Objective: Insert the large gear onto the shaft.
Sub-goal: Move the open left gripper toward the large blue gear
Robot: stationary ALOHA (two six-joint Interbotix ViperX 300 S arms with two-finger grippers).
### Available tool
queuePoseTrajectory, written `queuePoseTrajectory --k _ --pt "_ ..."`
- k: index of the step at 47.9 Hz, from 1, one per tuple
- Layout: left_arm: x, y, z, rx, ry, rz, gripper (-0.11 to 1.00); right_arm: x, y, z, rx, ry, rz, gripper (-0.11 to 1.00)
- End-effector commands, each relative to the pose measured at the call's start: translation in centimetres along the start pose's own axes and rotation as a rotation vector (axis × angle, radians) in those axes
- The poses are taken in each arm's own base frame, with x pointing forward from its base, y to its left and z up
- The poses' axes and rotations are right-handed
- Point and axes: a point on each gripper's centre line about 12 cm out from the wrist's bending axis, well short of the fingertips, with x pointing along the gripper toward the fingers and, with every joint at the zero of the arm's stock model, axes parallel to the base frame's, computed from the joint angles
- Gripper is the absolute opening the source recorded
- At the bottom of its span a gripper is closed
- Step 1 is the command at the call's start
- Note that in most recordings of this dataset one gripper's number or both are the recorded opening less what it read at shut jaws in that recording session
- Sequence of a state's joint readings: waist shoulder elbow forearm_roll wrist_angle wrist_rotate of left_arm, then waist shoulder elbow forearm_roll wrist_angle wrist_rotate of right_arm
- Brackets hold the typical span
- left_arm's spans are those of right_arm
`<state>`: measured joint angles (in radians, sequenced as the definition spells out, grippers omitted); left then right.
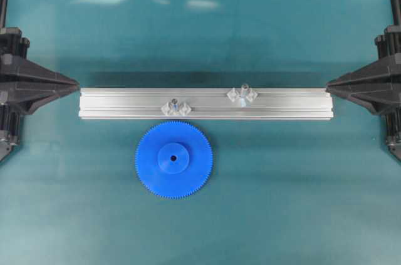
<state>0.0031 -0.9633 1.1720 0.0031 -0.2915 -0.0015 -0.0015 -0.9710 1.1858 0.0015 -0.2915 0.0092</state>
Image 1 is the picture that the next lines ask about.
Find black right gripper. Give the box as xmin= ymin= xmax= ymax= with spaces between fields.
xmin=326 ymin=25 xmax=400 ymax=161

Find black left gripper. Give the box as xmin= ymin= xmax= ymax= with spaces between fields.
xmin=1 ymin=27 xmax=80 ymax=162

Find large blue plastic gear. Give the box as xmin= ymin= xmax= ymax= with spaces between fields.
xmin=135 ymin=121 xmax=214 ymax=199

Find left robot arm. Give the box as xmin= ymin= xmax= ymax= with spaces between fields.
xmin=1 ymin=0 xmax=80 ymax=161

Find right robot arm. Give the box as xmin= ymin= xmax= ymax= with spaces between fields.
xmin=326 ymin=0 xmax=400 ymax=160

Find right steel shaft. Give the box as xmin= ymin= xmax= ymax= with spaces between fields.
xmin=239 ymin=83 xmax=249 ymax=107

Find steel shaft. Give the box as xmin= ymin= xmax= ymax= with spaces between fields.
xmin=239 ymin=83 xmax=249 ymax=107
xmin=169 ymin=98 xmax=179 ymax=112

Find left steel shaft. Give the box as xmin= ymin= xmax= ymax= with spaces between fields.
xmin=169 ymin=98 xmax=179 ymax=112

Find aluminium extrusion rail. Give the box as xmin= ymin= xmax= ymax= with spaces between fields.
xmin=79 ymin=87 xmax=333 ymax=120

